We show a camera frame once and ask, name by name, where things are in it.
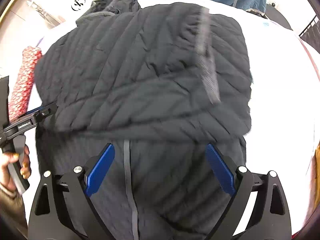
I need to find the black quilted jacket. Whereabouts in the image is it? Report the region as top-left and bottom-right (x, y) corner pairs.
(34, 0), (254, 240)

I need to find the person's left hand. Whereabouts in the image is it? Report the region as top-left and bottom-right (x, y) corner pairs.
(0, 144), (32, 192)

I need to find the person's left forearm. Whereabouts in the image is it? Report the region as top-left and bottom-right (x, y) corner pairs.
(0, 182), (28, 232)

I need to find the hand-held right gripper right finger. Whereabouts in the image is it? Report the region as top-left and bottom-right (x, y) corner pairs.
(205, 143), (292, 240)

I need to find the white cabinet with round logo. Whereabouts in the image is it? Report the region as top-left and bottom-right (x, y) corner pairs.
(25, 0), (100, 29)

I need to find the purple floral bedsheet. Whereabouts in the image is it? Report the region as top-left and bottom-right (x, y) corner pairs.
(25, 0), (320, 235)

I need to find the red floral pillow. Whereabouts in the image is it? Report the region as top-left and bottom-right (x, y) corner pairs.
(7, 45), (43, 122)

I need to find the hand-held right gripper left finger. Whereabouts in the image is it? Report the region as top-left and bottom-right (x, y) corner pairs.
(27, 143), (116, 240)

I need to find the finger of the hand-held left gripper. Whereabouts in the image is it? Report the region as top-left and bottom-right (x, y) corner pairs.
(25, 102), (58, 127)

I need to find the black wire rack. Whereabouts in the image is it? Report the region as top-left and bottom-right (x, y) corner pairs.
(299, 15), (320, 53)

